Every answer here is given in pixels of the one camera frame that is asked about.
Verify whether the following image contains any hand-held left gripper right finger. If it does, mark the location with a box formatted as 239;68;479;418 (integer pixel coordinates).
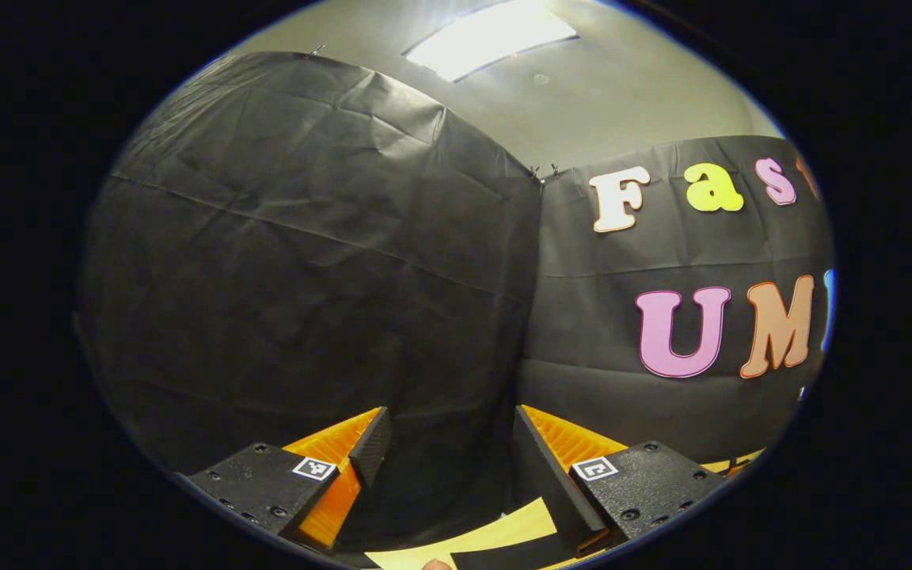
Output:
512;404;732;558

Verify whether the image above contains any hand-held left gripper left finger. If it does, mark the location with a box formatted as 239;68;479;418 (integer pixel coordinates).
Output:
185;406;393;555

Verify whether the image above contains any black backdrop cloth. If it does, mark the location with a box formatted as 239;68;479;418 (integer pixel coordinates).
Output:
76;51;835;551

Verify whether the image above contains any ceiling light panel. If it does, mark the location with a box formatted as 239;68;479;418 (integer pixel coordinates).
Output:
405;0;580;82

